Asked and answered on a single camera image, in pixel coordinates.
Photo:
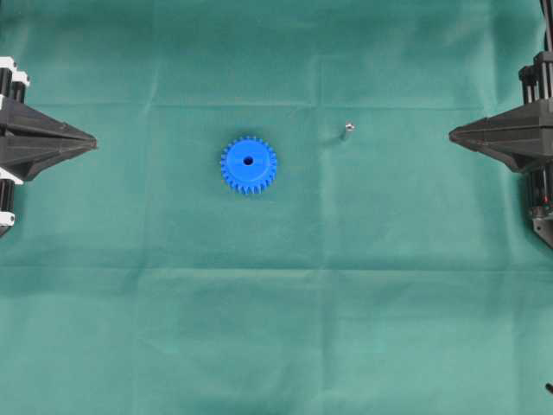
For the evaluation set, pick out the blue plastic gear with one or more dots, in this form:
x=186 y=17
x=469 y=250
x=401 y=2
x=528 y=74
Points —
x=248 y=165

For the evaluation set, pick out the left gripper rail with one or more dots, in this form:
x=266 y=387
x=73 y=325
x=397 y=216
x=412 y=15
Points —
x=24 y=158

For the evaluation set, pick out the green table cloth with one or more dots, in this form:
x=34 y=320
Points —
x=391 y=273

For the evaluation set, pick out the small silver metal shaft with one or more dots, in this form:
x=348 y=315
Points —
x=348 y=130

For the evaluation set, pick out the right gripper rail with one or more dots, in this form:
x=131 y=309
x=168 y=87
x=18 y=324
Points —
x=506 y=138

